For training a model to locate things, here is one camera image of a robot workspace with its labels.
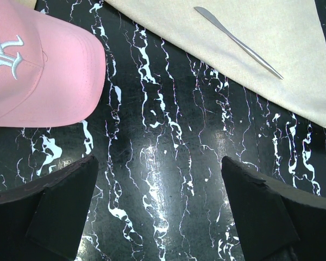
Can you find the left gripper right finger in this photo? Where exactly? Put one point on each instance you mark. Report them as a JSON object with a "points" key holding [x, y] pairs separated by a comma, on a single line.
{"points": [[274, 221]]}

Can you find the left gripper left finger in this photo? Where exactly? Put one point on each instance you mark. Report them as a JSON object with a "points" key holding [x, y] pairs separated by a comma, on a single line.
{"points": [[45, 218]]}

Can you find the beige cloth napkin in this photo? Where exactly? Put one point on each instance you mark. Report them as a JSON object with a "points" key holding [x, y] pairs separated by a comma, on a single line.
{"points": [[287, 34]]}

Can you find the silver table knife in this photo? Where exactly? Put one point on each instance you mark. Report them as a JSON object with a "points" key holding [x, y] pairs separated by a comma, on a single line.
{"points": [[211, 18]]}

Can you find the pink baseball cap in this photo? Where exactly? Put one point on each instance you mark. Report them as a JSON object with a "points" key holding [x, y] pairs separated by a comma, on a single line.
{"points": [[52, 72]]}

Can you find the beige bucket hat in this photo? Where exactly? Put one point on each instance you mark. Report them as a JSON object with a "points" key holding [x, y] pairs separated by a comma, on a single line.
{"points": [[31, 3]]}

